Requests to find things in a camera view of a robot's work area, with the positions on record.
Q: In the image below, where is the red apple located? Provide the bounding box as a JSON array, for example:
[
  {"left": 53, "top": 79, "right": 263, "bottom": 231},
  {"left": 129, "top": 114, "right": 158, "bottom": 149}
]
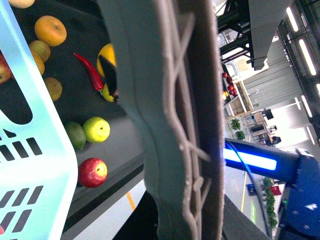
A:
[{"left": 77, "top": 157, "right": 108, "bottom": 188}]

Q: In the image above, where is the black fruit display shelf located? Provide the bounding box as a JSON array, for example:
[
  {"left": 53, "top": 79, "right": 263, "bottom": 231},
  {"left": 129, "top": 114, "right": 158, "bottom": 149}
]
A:
[{"left": 12, "top": 0, "right": 144, "bottom": 240}]

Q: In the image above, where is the dull yellow small fruit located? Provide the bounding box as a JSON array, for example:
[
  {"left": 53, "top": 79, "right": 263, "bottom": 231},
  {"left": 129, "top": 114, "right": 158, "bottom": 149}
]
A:
[{"left": 43, "top": 77, "right": 63, "bottom": 102}]

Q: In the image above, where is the green lime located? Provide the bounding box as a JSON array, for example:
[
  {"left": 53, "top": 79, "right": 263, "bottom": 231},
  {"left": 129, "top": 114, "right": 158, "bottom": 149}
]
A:
[{"left": 64, "top": 121, "right": 87, "bottom": 150}]

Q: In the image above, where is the yellow-green apple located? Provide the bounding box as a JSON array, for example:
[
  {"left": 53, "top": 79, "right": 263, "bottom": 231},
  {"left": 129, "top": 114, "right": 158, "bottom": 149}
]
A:
[{"left": 82, "top": 116, "right": 111, "bottom": 143}]

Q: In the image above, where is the brownish yellow fruit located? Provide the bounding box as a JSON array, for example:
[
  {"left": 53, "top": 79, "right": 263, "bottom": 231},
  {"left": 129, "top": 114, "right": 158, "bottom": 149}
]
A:
[{"left": 28, "top": 40, "right": 51, "bottom": 63}]

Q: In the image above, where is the red chili pepper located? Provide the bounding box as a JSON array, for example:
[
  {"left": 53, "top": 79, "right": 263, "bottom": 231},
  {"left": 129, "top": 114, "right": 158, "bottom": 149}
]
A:
[{"left": 73, "top": 53, "right": 104, "bottom": 92}]

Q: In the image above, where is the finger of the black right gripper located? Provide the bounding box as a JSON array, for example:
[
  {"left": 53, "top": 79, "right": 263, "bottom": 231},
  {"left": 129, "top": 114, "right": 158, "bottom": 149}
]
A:
[{"left": 98, "top": 55, "right": 118, "bottom": 94}]

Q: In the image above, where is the grey basket handle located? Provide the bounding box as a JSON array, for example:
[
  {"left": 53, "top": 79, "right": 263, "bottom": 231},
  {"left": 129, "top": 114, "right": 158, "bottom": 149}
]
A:
[{"left": 98, "top": 0, "right": 225, "bottom": 240}]

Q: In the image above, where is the small yellow pear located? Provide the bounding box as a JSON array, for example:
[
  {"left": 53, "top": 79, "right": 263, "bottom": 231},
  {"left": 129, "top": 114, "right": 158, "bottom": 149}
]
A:
[{"left": 102, "top": 83, "right": 118, "bottom": 103}]

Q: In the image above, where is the orange fruit top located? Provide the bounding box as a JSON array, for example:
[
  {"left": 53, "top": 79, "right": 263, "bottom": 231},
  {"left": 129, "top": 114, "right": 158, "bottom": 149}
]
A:
[{"left": 34, "top": 15, "right": 67, "bottom": 47}]

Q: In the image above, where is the beige pear top left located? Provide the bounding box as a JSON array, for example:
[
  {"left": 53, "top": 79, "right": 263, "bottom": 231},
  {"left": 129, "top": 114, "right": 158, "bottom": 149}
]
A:
[{"left": 8, "top": 0, "right": 35, "bottom": 9}]

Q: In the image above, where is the light blue plastic basket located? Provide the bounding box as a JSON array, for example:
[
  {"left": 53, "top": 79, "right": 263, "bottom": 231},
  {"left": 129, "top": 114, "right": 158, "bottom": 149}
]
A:
[{"left": 0, "top": 0, "right": 78, "bottom": 240}]

